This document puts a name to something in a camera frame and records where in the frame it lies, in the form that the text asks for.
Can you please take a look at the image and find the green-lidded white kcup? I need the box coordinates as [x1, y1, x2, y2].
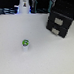
[22, 39, 29, 51]

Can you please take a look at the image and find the black kcup holder drawer box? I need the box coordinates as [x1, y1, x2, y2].
[44, 0, 74, 41]

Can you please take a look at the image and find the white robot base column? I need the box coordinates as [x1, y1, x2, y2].
[19, 0, 30, 14]

